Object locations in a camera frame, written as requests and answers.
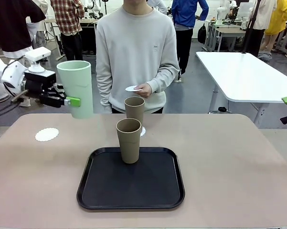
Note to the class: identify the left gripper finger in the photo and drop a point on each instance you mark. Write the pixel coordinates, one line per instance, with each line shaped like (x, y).
(58, 89)
(74, 101)

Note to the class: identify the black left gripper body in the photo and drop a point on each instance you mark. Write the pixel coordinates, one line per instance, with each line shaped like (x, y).
(39, 83)

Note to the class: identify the pale green tall cup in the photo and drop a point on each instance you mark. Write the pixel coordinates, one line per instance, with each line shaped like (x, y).
(78, 78)

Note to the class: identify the white scalloped paper coaster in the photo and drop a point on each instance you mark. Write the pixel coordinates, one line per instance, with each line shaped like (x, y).
(47, 134)
(143, 131)
(131, 89)

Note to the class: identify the brown tall cup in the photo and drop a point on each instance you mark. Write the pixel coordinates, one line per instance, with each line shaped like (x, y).
(129, 148)
(133, 109)

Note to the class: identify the person's right forearm beige sleeve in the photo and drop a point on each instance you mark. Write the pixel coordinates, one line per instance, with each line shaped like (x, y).
(103, 90)

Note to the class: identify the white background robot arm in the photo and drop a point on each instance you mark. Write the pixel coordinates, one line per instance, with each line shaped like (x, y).
(95, 7)
(220, 12)

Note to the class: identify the person's left forearm beige sleeve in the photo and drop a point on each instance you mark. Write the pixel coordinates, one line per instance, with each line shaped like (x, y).
(167, 76)

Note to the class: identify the person's left hand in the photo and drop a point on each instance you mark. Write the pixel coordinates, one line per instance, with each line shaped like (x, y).
(147, 90)

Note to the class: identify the person in grey patterned trousers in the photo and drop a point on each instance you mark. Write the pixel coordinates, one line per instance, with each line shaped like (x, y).
(39, 35)

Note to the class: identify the large white table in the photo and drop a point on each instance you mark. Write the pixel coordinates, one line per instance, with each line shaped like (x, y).
(241, 78)

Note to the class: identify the person in black top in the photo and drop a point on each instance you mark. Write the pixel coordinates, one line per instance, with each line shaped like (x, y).
(9, 23)

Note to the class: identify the person in plaid shirt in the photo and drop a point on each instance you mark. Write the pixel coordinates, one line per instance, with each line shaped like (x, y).
(66, 16)

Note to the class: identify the white background desk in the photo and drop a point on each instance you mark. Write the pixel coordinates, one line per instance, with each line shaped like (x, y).
(89, 22)

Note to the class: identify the person in yellow coat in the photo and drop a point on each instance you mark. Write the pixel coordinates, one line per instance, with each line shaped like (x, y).
(279, 19)

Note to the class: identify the person in beige sweater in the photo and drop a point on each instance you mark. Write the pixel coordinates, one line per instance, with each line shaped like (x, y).
(136, 47)

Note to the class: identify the black tripod stand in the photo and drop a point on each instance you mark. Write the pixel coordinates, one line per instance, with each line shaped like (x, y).
(253, 21)

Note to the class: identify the person in cream top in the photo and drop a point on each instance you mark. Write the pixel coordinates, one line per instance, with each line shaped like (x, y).
(265, 14)

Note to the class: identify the grey background desk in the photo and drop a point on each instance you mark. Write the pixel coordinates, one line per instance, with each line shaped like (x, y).
(229, 32)

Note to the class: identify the black plastic tray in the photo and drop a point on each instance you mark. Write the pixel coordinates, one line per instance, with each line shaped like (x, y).
(133, 190)

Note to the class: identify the black hanging bag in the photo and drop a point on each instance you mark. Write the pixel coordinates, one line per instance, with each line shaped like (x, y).
(201, 33)

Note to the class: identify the person in blue jacket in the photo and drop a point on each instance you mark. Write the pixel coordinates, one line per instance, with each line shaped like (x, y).
(183, 14)

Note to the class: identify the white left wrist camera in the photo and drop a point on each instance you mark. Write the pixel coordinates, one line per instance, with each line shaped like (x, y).
(37, 55)

